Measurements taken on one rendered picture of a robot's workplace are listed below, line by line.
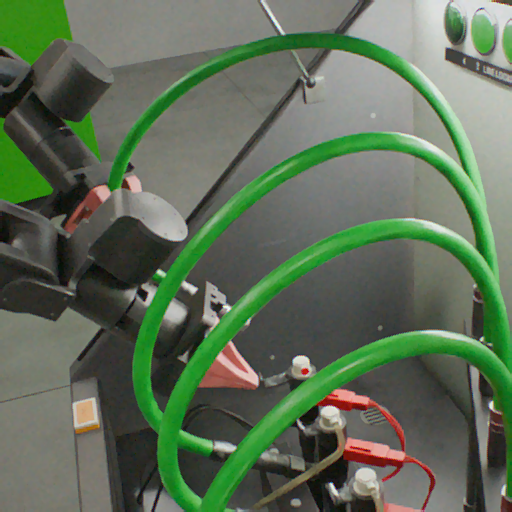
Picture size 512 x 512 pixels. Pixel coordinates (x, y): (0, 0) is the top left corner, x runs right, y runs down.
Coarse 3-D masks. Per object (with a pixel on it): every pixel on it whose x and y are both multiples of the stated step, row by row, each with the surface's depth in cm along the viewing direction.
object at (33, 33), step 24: (0, 0) 342; (24, 0) 346; (48, 0) 351; (0, 24) 347; (24, 24) 351; (48, 24) 355; (24, 48) 356; (0, 120) 366; (0, 144) 371; (96, 144) 391; (0, 168) 376; (24, 168) 381; (0, 192) 382; (24, 192) 387; (48, 192) 392
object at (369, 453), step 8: (352, 440) 64; (344, 448) 63; (352, 448) 63; (360, 448) 63; (368, 448) 63; (376, 448) 63; (384, 448) 63; (344, 456) 64; (352, 456) 63; (360, 456) 63; (368, 456) 62; (376, 456) 62; (384, 456) 62; (392, 456) 62; (400, 456) 62; (376, 464) 63; (384, 464) 62; (392, 464) 62; (400, 464) 62
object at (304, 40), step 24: (240, 48) 62; (264, 48) 62; (288, 48) 62; (312, 48) 61; (336, 48) 61; (360, 48) 61; (384, 48) 61; (192, 72) 64; (216, 72) 64; (408, 72) 61; (168, 96) 65; (432, 96) 62; (144, 120) 67; (456, 120) 63; (456, 144) 64; (120, 168) 70; (480, 192) 66
